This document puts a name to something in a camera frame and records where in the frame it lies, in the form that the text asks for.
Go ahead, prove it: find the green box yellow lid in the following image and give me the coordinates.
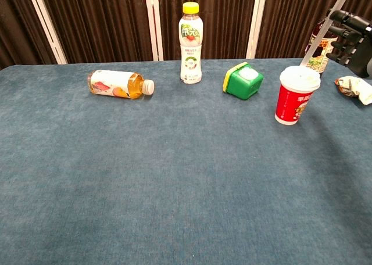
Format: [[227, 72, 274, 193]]
[[223, 62, 264, 101]]

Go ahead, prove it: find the white screen frame post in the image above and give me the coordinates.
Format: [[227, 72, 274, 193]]
[[144, 0, 164, 62], [245, 0, 269, 59], [25, 0, 68, 65]]

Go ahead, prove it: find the red paper cup white lid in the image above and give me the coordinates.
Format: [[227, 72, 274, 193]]
[[274, 65, 321, 126]]

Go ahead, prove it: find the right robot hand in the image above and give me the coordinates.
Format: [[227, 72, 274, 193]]
[[325, 9, 372, 80]]

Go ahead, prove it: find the dark brown pleated curtain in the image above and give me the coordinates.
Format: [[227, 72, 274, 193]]
[[0, 0, 372, 70]]

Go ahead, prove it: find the crumpled snack wrapper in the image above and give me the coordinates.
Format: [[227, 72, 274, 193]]
[[334, 76, 372, 106]]

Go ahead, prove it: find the dark sauce bottle black cap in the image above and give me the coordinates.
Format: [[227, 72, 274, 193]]
[[302, 17, 339, 78]]

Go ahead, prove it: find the transparent plastic straw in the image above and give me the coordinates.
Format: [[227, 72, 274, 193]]
[[299, 0, 355, 67]]

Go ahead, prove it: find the amber tea bottle white cap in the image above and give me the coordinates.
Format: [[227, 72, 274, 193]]
[[87, 69, 155, 100]]

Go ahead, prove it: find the white drink bottle yellow cap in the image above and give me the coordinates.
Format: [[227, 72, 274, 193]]
[[178, 2, 203, 85]]

